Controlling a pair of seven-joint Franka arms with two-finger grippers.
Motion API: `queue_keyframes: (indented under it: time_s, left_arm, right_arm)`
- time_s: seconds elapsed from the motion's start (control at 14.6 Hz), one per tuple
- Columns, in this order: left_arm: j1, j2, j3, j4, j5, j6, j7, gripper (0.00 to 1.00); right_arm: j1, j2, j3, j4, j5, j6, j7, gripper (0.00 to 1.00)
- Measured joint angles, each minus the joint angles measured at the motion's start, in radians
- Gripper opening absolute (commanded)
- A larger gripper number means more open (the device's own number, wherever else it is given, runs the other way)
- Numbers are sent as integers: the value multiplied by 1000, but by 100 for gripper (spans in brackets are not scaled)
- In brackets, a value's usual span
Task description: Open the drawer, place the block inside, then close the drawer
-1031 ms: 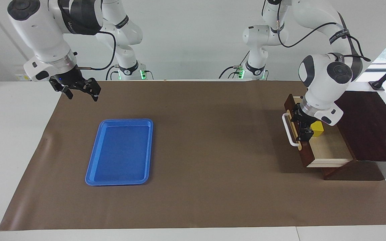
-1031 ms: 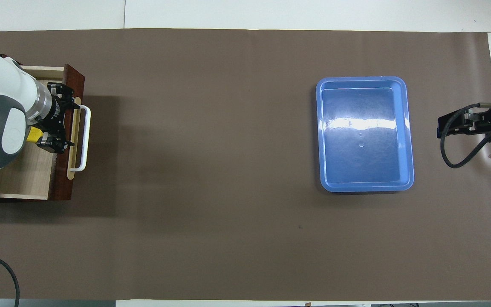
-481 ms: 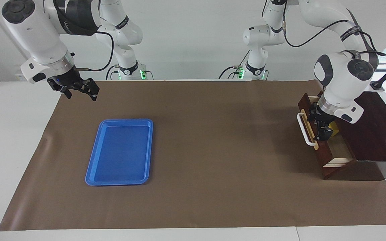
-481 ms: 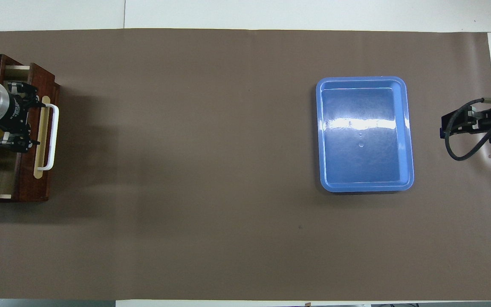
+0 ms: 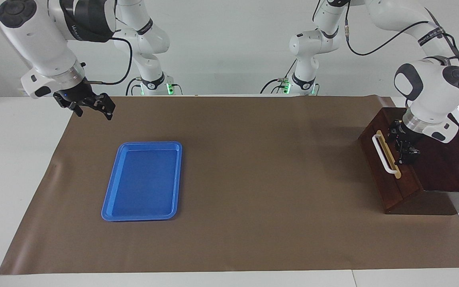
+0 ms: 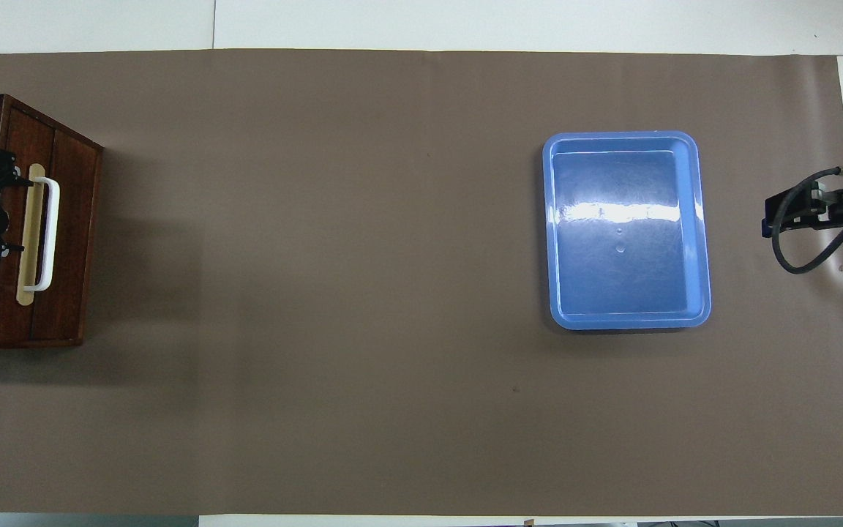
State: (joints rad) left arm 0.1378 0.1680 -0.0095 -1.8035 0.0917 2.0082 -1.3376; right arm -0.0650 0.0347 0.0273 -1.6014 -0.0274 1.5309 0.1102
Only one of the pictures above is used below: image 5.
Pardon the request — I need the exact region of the black base cable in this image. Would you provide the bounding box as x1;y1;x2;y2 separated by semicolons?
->
260;60;298;94
125;77;143;96

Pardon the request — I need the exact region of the brown table mat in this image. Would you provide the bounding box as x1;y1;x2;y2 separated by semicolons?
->
0;95;459;275

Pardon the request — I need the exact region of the blue plastic tray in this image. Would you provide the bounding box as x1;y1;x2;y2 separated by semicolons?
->
101;141;183;222

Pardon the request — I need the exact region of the dark wooden drawer cabinet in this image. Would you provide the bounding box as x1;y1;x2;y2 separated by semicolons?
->
358;107;459;216

